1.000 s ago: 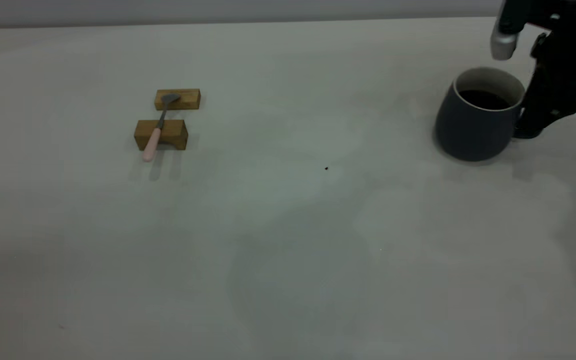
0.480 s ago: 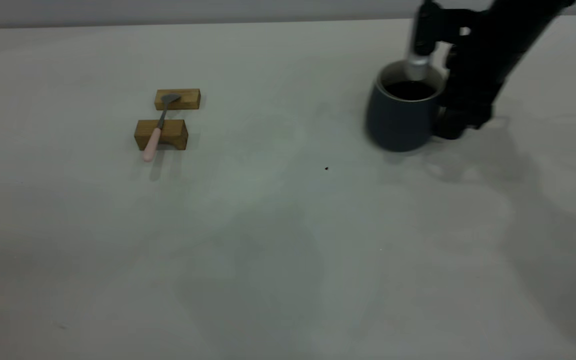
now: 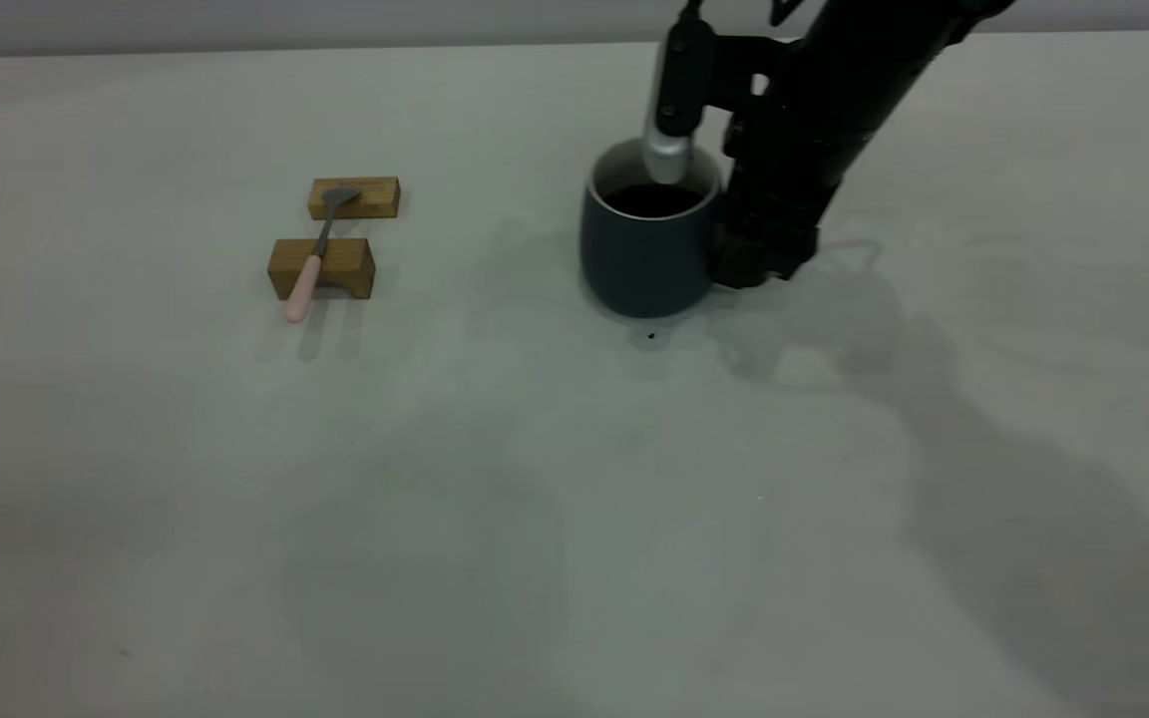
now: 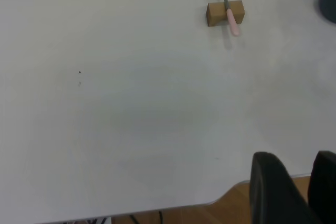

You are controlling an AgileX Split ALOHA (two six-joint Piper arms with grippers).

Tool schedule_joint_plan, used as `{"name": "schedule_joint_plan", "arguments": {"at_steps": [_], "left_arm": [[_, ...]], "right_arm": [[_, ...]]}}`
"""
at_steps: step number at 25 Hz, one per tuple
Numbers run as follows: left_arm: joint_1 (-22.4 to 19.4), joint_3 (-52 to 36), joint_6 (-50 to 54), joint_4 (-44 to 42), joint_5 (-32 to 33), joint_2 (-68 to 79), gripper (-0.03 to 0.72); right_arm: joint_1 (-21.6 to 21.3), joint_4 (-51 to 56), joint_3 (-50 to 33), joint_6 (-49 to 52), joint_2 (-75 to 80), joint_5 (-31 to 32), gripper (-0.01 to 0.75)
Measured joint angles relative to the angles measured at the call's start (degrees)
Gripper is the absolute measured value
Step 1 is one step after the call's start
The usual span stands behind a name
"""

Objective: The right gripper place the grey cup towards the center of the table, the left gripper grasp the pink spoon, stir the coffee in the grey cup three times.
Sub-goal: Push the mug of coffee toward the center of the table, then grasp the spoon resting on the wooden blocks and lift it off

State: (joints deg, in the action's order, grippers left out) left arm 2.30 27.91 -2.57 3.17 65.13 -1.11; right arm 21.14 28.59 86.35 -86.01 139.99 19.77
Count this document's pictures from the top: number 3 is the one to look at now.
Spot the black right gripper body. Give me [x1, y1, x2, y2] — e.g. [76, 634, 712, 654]
[724, 95, 850, 240]

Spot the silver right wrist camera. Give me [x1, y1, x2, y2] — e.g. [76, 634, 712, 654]
[642, 8, 785, 186]

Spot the arched wooden block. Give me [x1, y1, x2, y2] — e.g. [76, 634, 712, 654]
[268, 238, 377, 301]

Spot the dark grey ceramic mug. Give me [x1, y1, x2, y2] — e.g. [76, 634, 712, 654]
[579, 140, 727, 320]

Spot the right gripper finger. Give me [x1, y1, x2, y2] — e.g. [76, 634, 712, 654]
[712, 194, 822, 292]

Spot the flat rectangular wooden block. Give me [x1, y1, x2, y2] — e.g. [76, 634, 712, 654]
[308, 178, 402, 221]

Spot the pink handled metal spoon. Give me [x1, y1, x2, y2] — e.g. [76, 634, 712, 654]
[285, 186, 363, 324]

